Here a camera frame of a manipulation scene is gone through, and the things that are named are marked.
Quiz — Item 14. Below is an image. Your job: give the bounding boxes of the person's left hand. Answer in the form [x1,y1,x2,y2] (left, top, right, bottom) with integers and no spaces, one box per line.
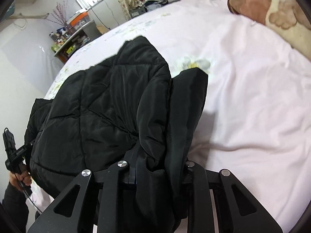
[9,165,32,192]

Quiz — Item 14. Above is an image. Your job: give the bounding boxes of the wooden shelf with clutter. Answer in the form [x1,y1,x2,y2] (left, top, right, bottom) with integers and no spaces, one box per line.
[51,21,102,64]

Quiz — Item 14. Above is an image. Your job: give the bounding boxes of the black camera box with cable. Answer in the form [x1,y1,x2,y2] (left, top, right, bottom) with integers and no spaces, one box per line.
[3,128,16,158]

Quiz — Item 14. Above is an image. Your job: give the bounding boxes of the orange white storage box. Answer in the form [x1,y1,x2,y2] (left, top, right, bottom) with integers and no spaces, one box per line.
[67,10,91,30]

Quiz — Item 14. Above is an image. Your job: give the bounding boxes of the pink dried flower branches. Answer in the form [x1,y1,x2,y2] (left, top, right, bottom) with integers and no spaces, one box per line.
[46,0,72,31]

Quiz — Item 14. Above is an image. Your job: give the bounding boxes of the black puffer hooded jacket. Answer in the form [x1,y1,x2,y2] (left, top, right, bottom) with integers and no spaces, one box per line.
[25,36,208,232]

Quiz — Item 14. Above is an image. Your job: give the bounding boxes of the brown beige plush blanket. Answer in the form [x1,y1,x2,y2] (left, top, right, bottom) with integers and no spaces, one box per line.
[227,0,310,59]

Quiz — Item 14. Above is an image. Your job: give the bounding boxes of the pink floral bed sheet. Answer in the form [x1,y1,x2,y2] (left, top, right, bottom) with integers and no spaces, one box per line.
[45,0,310,232]

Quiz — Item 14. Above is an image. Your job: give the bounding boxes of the wall air conditioner floral cover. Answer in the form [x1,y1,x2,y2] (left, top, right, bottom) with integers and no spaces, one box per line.
[1,2,15,22]

